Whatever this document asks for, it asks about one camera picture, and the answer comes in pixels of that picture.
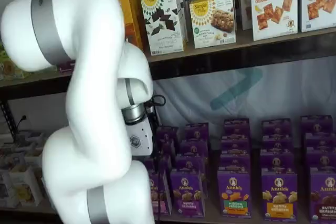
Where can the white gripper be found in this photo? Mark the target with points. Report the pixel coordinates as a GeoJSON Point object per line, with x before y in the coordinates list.
{"type": "Point", "coordinates": [140, 140]}

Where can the purple box pink patch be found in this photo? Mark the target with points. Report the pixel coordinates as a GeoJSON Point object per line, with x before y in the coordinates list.
{"type": "Point", "coordinates": [168, 148]}
{"type": "Point", "coordinates": [157, 165]}
{"type": "Point", "coordinates": [161, 195]}
{"type": "Point", "coordinates": [168, 133]}

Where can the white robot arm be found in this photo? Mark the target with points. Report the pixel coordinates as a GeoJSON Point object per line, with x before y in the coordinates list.
{"type": "Point", "coordinates": [86, 77]}

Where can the purple box green patch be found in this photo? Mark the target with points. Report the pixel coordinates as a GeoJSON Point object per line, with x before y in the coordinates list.
{"type": "Point", "coordinates": [236, 127]}
{"type": "Point", "coordinates": [235, 144]}
{"type": "Point", "coordinates": [234, 195]}
{"type": "Point", "coordinates": [235, 161]}

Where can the Zbar chocolate chip box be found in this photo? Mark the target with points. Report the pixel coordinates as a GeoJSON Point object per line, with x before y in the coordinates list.
{"type": "Point", "coordinates": [67, 67]}

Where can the orange cracker box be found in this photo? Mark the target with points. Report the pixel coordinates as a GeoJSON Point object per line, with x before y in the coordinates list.
{"type": "Point", "coordinates": [131, 19]}

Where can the white tea box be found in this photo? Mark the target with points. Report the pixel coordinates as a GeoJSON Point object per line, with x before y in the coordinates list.
{"type": "Point", "coordinates": [26, 184]}
{"type": "Point", "coordinates": [8, 190]}
{"type": "Point", "coordinates": [11, 161]}

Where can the Simple Mills dark thins box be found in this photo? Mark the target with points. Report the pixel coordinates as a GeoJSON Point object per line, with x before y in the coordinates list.
{"type": "Point", "coordinates": [162, 19]}

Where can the purple box yellow patch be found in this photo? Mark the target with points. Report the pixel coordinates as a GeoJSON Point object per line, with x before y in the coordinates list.
{"type": "Point", "coordinates": [277, 142]}
{"type": "Point", "coordinates": [276, 127]}
{"type": "Point", "coordinates": [279, 195]}
{"type": "Point", "coordinates": [277, 159]}

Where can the Simple Mills yellow bar box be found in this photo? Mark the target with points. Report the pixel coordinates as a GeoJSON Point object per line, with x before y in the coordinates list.
{"type": "Point", "coordinates": [212, 22]}

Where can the green snack box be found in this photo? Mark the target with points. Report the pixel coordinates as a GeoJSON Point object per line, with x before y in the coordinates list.
{"type": "Point", "coordinates": [10, 66]}

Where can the brown pretzel crackers box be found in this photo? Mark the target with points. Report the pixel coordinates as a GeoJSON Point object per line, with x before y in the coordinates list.
{"type": "Point", "coordinates": [244, 1]}

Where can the purple box brown patch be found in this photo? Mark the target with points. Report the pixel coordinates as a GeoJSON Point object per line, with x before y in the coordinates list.
{"type": "Point", "coordinates": [321, 158]}
{"type": "Point", "coordinates": [319, 140]}
{"type": "Point", "coordinates": [316, 123]}
{"type": "Point", "coordinates": [324, 197]}

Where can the pretzel crackers cheddar box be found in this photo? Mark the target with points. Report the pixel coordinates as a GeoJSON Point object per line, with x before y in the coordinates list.
{"type": "Point", "coordinates": [275, 6]}

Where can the pretzel crackers sea salt box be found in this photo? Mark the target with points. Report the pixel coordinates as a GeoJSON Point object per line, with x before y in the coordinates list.
{"type": "Point", "coordinates": [319, 1]}

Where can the black wall plug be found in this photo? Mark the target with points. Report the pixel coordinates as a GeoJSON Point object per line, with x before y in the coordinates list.
{"type": "Point", "coordinates": [22, 119]}

